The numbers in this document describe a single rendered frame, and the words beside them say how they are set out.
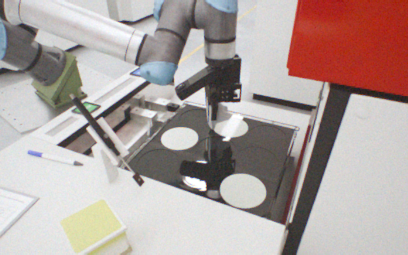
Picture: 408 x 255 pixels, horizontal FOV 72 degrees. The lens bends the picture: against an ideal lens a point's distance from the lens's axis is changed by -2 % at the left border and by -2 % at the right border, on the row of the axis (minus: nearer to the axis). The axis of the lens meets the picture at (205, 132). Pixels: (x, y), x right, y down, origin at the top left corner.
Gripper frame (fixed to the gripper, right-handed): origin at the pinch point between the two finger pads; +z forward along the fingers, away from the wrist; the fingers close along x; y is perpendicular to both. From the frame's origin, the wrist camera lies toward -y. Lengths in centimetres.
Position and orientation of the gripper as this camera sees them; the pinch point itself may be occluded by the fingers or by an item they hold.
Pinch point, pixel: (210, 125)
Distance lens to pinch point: 79.8
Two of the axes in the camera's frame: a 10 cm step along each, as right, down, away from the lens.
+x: -2.0, -5.8, 7.9
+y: 9.8, -1.2, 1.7
